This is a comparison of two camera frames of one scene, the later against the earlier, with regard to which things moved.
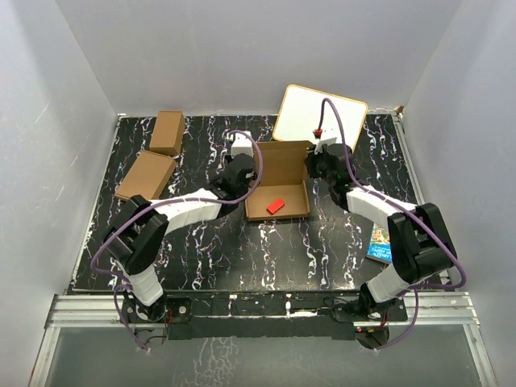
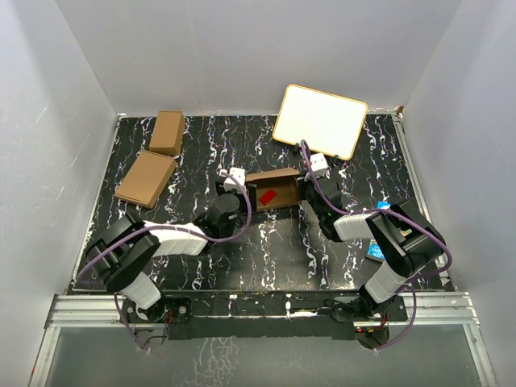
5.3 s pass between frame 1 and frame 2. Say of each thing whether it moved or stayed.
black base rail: stayed
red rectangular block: moved
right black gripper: moved
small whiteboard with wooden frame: stayed
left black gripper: moved
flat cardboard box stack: stayed
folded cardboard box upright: stayed
